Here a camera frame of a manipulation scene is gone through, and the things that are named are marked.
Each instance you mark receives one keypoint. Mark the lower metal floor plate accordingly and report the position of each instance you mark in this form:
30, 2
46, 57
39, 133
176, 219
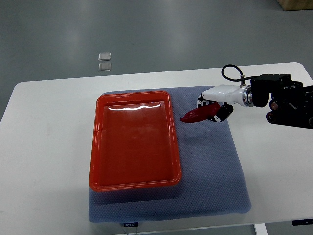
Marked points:
104, 66

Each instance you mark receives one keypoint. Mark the red pepper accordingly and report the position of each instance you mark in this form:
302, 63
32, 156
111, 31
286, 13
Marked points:
201, 113

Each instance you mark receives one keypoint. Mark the dark mat label tag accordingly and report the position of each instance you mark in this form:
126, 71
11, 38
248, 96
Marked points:
131, 225

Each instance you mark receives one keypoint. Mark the upper metal floor plate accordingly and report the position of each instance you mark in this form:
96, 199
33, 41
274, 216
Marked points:
104, 56

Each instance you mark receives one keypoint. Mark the metal floor plate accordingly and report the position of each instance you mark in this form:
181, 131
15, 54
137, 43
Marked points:
104, 66
104, 56

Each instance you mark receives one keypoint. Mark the blue-grey mesh mat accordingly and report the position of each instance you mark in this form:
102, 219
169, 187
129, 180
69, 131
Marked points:
212, 181

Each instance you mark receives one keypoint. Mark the white table leg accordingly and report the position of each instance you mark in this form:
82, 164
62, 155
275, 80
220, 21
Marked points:
260, 229

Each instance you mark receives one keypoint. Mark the red plastic tray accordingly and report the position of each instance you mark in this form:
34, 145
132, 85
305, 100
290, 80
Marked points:
134, 142

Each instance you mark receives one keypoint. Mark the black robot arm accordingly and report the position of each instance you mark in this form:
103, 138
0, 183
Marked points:
290, 102

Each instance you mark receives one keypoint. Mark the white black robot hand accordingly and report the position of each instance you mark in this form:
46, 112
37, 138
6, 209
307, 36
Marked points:
225, 96

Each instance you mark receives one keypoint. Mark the dark table edge label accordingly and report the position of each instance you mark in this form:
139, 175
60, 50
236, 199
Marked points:
302, 222

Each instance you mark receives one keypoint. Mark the cardboard box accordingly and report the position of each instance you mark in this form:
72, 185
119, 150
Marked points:
295, 5

